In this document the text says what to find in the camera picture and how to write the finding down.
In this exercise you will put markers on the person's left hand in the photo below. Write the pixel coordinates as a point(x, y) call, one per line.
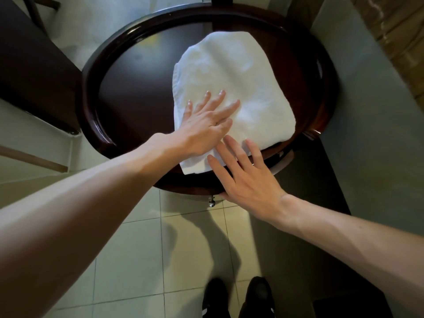
point(198, 134)

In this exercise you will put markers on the person's right hand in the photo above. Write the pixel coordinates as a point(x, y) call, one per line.
point(253, 190)

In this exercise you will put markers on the person's right middle finger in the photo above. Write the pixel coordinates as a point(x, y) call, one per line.
point(228, 158)

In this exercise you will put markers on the person's left middle finger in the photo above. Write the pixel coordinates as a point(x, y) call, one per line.
point(217, 101)

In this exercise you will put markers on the person's left thumb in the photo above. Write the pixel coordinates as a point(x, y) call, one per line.
point(222, 129)

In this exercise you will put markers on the person's right thumb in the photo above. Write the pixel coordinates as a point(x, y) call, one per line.
point(224, 195)

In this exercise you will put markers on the person's right little finger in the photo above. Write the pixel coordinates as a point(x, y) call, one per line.
point(254, 153)

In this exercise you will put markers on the person's left little finger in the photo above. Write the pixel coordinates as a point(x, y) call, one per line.
point(189, 109)

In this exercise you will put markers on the white towel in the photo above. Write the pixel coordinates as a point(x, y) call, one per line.
point(238, 72)

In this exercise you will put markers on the person's left forearm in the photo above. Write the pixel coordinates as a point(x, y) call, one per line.
point(82, 215)

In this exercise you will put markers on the person's right forearm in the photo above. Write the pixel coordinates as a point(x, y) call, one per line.
point(357, 248)

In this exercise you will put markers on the small metal knob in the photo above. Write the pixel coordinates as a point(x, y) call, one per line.
point(211, 202)

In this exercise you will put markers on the round dark wooden table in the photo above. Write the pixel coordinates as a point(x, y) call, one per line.
point(132, 82)

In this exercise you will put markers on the person's left black shoe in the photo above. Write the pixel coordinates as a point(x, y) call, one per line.
point(216, 298)

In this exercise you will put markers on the person's black shoe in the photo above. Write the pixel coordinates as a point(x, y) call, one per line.
point(216, 298)
point(260, 296)

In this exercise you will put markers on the person's right black shoe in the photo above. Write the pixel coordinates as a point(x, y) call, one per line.
point(260, 296)

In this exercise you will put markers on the dark wooden chair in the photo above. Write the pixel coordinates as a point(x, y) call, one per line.
point(33, 66)

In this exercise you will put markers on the brown wooden panel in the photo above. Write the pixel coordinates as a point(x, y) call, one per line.
point(394, 33)

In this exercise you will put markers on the brown wooden rail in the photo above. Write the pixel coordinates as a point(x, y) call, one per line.
point(33, 158)

